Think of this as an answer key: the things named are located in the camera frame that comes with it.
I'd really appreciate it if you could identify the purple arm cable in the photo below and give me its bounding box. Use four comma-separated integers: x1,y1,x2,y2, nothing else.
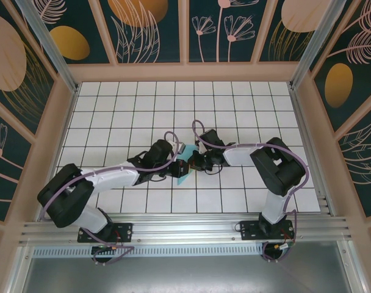
192,120,310,263
40,131,180,266

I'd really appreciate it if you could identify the grey metal panel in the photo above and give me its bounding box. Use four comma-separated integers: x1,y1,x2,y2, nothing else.
20,256,366,293

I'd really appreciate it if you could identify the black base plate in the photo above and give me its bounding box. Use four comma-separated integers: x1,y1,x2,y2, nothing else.
239,220,295,242
77,222,134,244

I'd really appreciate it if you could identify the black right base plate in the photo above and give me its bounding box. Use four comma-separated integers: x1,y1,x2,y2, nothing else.
239,220,295,242

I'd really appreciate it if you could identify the light blue paper sheet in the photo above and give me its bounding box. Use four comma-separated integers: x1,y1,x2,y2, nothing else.
175,143,200,187

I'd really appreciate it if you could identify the aluminium mounting rail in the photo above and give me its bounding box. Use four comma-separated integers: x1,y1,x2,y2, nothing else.
19,213,353,245

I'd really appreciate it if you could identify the black controller board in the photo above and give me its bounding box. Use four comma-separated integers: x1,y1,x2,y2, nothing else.
92,244,124,254

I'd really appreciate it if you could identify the aluminium side rail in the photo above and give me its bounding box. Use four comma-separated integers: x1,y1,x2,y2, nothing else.
289,87,331,216

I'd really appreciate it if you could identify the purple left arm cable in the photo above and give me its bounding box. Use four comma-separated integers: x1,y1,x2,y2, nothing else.
40,131,180,266

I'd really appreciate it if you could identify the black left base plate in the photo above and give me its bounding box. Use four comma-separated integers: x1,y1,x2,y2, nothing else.
77,222,134,244

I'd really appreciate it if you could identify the slotted grey cable duct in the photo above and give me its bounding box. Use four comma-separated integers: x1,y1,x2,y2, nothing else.
32,246,264,258

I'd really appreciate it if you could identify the aluminium frame post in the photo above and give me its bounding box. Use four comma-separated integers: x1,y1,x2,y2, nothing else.
289,0,347,89
14,0,79,94

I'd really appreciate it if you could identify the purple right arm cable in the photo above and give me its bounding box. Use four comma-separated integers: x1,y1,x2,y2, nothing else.
192,120,310,263

